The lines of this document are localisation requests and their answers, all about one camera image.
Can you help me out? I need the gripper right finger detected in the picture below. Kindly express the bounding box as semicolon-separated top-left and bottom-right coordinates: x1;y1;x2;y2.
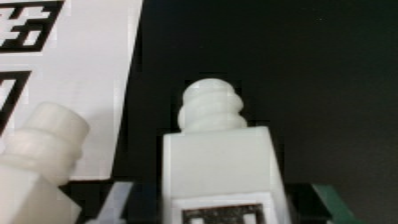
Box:
313;184;366;224

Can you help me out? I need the white base tag plate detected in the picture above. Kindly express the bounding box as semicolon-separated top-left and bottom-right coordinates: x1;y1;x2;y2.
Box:
0;0;142;181

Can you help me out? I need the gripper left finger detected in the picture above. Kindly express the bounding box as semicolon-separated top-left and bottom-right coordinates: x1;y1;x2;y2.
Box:
87;182;133;224

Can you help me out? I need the white table leg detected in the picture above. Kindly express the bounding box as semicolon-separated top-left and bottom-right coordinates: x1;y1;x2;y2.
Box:
0;103;89;224
162;78;293;224

